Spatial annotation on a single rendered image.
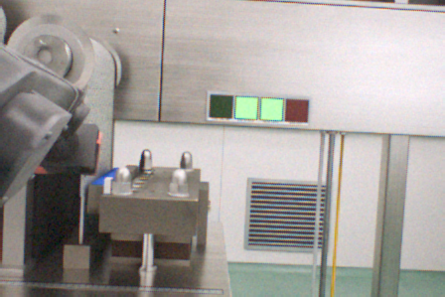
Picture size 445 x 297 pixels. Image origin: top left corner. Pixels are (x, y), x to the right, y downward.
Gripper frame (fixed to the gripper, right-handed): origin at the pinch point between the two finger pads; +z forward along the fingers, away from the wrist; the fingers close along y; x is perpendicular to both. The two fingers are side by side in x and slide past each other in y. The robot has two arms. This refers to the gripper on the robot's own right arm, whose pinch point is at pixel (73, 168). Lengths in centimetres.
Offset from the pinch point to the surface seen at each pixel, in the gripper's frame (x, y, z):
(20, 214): -5.6, -9.2, 7.0
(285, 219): 73, 79, 272
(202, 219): -0.4, 20.1, 24.0
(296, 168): 106, 85, 255
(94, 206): -2.4, 1.6, 11.4
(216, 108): 28.1, 22.2, 30.0
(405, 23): 48, 67, 20
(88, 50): 20.1, 0.1, -2.9
